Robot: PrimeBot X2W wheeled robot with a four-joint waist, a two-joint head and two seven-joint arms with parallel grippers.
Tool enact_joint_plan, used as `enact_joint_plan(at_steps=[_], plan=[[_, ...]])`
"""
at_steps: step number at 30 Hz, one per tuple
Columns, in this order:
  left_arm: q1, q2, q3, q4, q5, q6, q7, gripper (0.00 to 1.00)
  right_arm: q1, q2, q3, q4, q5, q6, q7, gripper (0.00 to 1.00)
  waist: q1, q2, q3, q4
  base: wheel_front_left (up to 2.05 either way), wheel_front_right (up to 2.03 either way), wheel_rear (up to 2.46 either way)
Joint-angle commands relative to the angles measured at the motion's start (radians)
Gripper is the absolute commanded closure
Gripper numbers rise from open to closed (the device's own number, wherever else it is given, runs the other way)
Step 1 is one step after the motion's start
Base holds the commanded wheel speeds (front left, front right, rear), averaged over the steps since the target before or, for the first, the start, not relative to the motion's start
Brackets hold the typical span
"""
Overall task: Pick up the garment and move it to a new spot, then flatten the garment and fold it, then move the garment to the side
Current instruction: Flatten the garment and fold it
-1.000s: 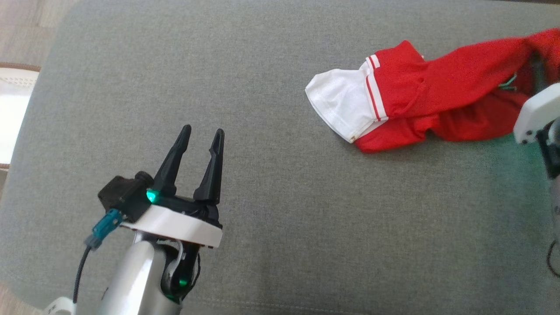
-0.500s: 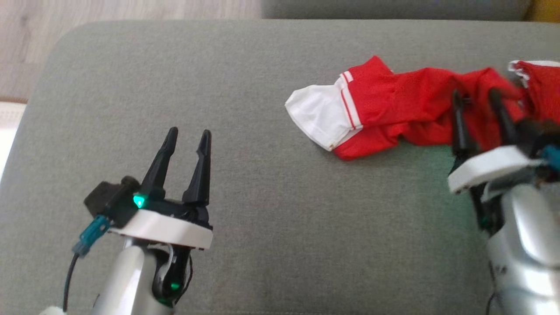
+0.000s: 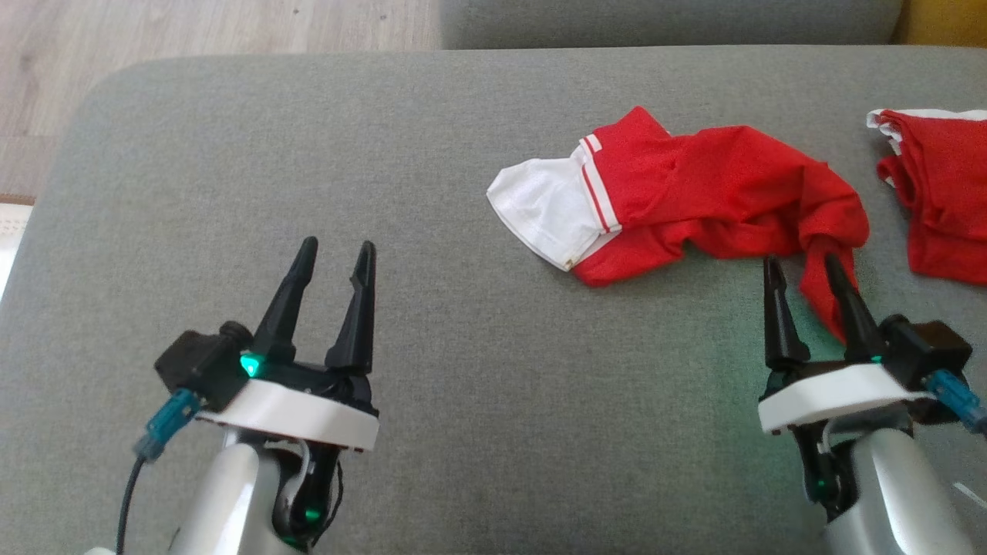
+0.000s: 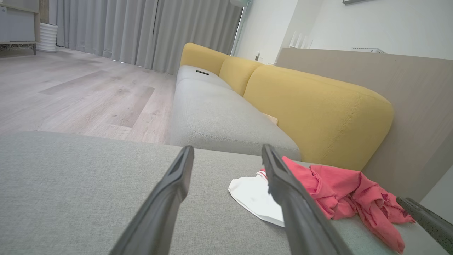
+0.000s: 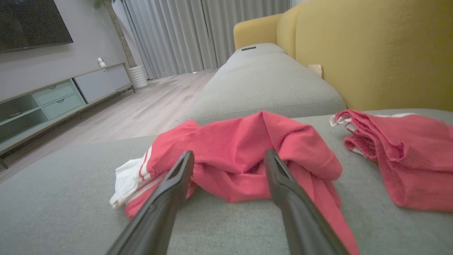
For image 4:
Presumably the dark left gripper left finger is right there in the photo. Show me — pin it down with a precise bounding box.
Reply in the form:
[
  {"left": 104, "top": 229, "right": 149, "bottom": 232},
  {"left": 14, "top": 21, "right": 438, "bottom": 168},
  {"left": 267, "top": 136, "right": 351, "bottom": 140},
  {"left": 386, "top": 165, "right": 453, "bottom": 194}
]
[{"left": 110, "top": 145, "right": 195, "bottom": 255}]

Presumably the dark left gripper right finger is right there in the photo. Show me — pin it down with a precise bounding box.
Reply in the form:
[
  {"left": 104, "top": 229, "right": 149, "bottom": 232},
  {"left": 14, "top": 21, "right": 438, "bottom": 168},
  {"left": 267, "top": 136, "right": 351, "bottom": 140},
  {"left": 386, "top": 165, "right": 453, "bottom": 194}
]
[{"left": 261, "top": 144, "right": 354, "bottom": 255}]

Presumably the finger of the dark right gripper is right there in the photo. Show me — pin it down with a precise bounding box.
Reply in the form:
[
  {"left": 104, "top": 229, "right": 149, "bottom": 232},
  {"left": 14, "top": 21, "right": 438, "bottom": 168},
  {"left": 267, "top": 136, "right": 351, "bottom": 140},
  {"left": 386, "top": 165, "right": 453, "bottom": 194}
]
[{"left": 396, "top": 197, "right": 453, "bottom": 254}]

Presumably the red Bulls jersey shirt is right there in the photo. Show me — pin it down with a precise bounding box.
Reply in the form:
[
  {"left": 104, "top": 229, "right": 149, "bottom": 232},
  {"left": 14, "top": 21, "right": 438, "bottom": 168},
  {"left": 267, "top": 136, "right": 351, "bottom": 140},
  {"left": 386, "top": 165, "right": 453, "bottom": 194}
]
[{"left": 228, "top": 156, "right": 417, "bottom": 254}]

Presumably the grey and yellow sofa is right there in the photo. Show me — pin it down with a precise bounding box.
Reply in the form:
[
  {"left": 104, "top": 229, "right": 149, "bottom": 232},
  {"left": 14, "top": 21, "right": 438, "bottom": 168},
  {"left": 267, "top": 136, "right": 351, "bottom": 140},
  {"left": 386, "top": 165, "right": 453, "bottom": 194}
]
[{"left": 0, "top": 131, "right": 450, "bottom": 255}]

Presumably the large yellow sofa back cushion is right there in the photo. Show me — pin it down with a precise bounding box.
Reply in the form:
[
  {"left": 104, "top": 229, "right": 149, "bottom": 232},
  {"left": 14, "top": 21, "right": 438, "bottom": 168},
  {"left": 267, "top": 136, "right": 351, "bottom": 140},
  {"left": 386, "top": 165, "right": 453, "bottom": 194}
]
[{"left": 243, "top": 65, "right": 394, "bottom": 172}]

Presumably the grey sofa seat cushion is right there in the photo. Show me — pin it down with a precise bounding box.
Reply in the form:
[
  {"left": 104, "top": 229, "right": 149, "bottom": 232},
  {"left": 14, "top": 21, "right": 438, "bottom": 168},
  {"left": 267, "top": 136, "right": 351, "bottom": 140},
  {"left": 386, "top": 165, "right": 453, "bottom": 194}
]
[
  {"left": 169, "top": 79, "right": 302, "bottom": 160},
  {"left": 176, "top": 65, "right": 233, "bottom": 91}
]

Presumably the beige wooden partition panel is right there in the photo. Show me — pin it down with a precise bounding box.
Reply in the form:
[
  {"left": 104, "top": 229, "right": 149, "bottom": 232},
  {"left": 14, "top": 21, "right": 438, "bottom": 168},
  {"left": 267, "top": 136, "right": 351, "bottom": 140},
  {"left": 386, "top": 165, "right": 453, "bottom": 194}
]
[{"left": 275, "top": 47, "right": 453, "bottom": 203}]

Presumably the white flat device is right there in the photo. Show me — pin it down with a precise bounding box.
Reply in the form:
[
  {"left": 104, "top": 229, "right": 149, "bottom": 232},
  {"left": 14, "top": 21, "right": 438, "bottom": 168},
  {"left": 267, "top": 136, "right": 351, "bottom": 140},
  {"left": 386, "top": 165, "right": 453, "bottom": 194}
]
[{"left": 351, "top": 47, "right": 386, "bottom": 55}]

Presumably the white router with antennas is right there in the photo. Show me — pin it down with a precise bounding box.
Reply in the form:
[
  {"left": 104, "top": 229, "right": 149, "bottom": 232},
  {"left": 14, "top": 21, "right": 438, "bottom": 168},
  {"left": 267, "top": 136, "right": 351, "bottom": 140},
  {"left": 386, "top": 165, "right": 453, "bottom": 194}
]
[{"left": 288, "top": 31, "right": 314, "bottom": 49}]

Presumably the grey pleated curtain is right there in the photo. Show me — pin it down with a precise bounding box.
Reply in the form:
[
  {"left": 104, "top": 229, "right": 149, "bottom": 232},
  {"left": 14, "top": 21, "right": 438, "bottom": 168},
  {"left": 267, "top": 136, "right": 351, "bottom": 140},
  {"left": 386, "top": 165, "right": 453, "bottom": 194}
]
[{"left": 49, "top": 0, "right": 245, "bottom": 75}]

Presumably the white ribbed vase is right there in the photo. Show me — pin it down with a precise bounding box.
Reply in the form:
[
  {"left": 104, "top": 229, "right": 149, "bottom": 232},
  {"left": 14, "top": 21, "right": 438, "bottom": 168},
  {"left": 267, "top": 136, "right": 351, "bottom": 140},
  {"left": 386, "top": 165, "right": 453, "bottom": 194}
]
[{"left": 37, "top": 23, "right": 58, "bottom": 53}]

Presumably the grey wooden cabinet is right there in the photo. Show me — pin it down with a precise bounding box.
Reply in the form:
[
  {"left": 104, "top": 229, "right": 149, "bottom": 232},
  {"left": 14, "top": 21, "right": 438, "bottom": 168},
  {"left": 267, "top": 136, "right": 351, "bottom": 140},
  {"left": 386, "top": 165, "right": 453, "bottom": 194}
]
[{"left": 0, "top": 0, "right": 40, "bottom": 56}]

